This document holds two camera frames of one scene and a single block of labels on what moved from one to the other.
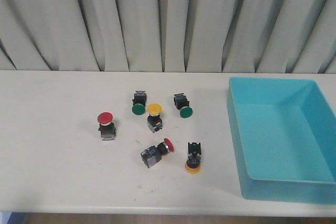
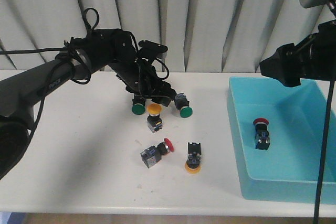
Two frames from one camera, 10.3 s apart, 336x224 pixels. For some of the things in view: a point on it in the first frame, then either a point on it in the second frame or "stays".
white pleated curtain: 274,22 stays
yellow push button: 154,121 stays
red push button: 106,127 -> 262,137
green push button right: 180,102 stays
